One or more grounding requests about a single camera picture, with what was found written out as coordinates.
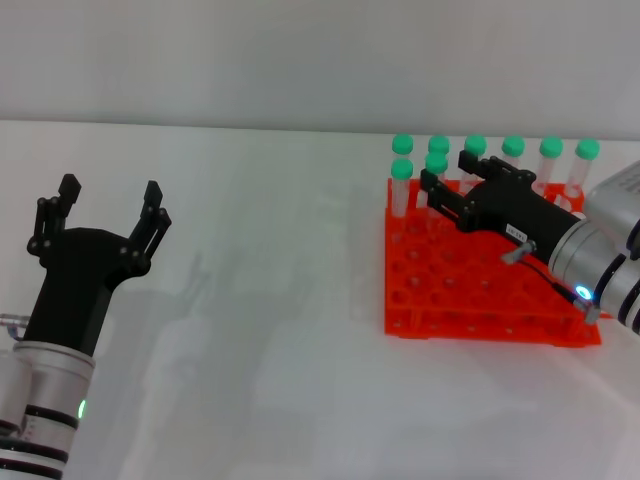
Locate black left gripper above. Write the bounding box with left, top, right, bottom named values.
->
left=22, top=173, right=173, bottom=357

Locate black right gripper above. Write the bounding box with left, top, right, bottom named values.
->
left=420, top=150, right=584, bottom=262

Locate orange test tube rack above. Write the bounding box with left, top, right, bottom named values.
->
left=383, top=177, right=604, bottom=348

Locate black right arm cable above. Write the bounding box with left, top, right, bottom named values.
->
left=501, top=239, right=600, bottom=324

